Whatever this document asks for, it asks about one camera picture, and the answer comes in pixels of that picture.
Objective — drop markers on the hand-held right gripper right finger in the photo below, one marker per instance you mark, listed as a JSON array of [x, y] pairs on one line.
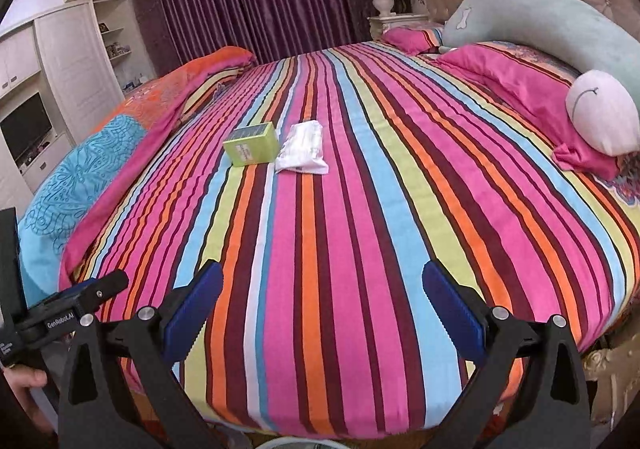
[[452, 309]]

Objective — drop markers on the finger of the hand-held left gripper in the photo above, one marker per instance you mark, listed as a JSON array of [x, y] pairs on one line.
[[102, 291]]

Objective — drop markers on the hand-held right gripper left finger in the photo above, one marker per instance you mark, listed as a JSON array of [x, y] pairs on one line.
[[192, 309]]

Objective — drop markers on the person's left hand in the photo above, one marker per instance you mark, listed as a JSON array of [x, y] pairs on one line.
[[27, 384]]

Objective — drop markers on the blue orange patterned quilt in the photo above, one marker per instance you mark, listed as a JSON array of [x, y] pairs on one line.
[[100, 159]]

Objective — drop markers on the green box with grey label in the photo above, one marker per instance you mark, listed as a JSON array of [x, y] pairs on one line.
[[250, 144]]

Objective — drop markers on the black television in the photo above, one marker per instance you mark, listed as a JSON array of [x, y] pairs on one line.
[[25, 126]]

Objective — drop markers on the crumpled white plastic packet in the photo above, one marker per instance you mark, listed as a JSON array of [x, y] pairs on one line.
[[302, 149]]

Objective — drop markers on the white wardrobe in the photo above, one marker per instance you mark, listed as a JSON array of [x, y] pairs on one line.
[[75, 59]]

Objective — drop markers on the large pink pillow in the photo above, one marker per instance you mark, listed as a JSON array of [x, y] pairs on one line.
[[525, 84]]

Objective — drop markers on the white round face pillow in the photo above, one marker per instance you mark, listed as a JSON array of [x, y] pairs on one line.
[[605, 114]]

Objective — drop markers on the small pink pillow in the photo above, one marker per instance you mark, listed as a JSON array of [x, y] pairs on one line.
[[410, 39]]

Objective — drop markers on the white ornate nightstand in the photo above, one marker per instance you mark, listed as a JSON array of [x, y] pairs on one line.
[[397, 26]]

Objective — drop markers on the long grey-green plush pillow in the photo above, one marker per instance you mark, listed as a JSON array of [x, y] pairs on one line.
[[540, 24]]

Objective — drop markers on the white vase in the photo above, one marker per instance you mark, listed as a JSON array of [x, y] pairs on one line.
[[383, 4]]

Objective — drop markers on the ornate cream bed frame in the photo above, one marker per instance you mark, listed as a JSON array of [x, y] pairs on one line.
[[615, 379]]

